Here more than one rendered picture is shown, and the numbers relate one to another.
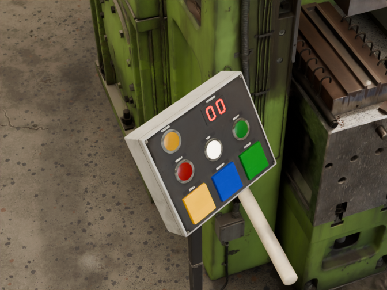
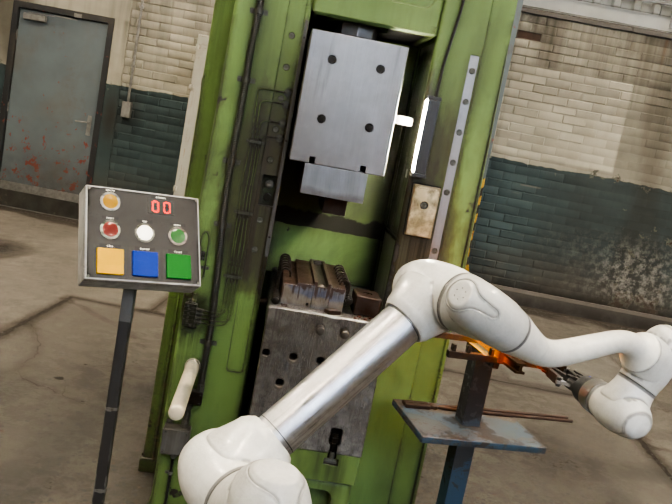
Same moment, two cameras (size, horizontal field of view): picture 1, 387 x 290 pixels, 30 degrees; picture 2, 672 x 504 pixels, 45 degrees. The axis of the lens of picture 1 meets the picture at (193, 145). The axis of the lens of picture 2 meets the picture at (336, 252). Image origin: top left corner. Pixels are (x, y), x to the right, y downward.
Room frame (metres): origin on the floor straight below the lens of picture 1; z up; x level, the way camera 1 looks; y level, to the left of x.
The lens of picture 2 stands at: (-0.91, -1.13, 1.49)
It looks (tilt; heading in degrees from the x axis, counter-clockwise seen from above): 9 degrees down; 13
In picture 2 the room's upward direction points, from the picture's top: 11 degrees clockwise
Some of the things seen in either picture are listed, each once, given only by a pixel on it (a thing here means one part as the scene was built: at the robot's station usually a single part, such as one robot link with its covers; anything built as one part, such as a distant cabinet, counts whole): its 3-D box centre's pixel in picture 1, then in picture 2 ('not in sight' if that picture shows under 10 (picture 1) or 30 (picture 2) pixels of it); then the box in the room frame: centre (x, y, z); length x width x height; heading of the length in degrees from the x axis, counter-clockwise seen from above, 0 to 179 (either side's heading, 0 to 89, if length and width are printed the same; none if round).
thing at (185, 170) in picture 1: (184, 171); (110, 229); (1.15, 0.02, 1.09); 0.05 x 0.03 x 0.04; 109
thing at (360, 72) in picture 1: (338, 43); (319, 272); (1.74, -0.45, 0.99); 0.42 x 0.05 x 0.01; 19
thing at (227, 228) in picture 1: (229, 225); (175, 439); (1.53, -0.12, 0.36); 0.09 x 0.07 x 0.12; 109
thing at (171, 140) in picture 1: (171, 141); (110, 201); (1.18, 0.05, 1.16); 0.05 x 0.03 x 0.04; 109
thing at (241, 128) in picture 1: (241, 129); (177, 236); (1.29, -0.12, 1.09); 0.05 x 0.03 x 0.04; 109
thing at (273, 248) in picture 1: (260, 224); (184, 388); (1.34, -0.20, 0.62); 0.44 x 0.05 x 0.05; 19
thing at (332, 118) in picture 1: (304, 81); (276, 287); (1.64, -0.34, 0.93); 0.40 x 0.03 x 0.03; 19
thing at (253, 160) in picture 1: (253, 160); (178, 267); (1.26, -0.15, 1.01); 0.07 x 0.05 x 0.07; 134
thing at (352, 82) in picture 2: not in sight; (356, 107); (1.75, -0.47, 1.56); 0.42 x 0.39 x 0.40; 19
